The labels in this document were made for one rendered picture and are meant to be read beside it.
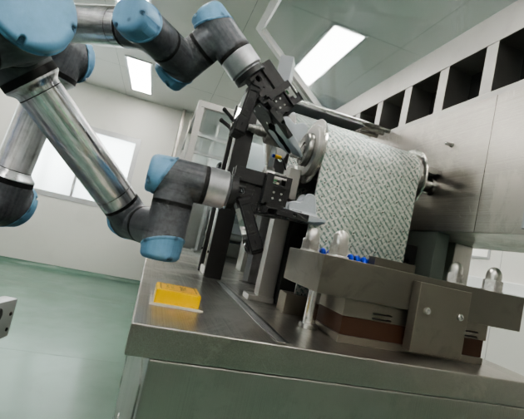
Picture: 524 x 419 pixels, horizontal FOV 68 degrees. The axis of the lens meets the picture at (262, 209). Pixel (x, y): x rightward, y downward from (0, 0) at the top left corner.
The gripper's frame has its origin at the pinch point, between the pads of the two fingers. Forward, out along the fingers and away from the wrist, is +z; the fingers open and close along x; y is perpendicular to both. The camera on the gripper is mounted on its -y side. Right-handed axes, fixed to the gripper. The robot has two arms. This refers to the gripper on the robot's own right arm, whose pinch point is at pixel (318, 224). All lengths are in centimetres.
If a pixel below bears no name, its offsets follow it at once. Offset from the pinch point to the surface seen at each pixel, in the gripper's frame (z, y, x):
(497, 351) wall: 263, -52, 191
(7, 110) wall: -265, 100, 556
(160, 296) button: -28.6, -17.6, -13.5
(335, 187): 2.1, 8.4, -0.3
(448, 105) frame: 32, 39, 9
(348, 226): 6.9, 1.0, -0.3
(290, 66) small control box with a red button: 1, 58, 57
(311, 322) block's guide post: -2.9, -17.8, -12.9
